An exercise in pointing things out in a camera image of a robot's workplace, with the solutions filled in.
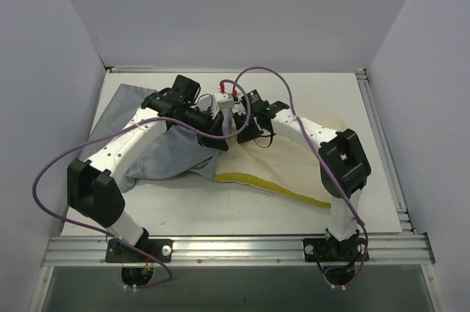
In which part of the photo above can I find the grey pillowcase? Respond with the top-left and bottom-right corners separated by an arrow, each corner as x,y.
90,84 -> 224,192

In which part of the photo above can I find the cream pillow yellow edge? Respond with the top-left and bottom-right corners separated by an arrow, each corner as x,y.
213,110 -> 350,211

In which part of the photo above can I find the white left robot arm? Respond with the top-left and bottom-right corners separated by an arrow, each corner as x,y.
67,75 -> 234,261

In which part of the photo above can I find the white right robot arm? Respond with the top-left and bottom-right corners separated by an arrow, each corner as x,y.
232,90 -> 372,260

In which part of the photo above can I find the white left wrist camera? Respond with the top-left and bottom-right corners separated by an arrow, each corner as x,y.
207,92 -> 227,119

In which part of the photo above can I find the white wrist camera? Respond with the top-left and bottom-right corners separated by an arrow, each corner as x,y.
207,92 -> 227,119
220,92 -> 245,112

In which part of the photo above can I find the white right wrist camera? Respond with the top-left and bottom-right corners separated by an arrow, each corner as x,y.
220,92 -> 245,112

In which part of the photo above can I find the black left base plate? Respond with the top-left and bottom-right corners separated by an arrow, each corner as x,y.
104,239 -> 173,263

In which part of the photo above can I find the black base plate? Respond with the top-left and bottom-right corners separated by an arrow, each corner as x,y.
303,236 -> 366,263
104,239 -> 173,263

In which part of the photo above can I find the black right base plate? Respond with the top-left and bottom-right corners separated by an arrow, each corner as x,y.
303,236 -> 366,263

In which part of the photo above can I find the aluminium right side rail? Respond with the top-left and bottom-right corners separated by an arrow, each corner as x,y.
355,68 -> 417,235

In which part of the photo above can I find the aluminium rail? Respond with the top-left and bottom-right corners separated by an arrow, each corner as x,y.
42,233 -> 435,268
355,68 -> 417,235

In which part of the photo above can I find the aluminium front rail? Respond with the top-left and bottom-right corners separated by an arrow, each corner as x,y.
42,233 -> 435,268

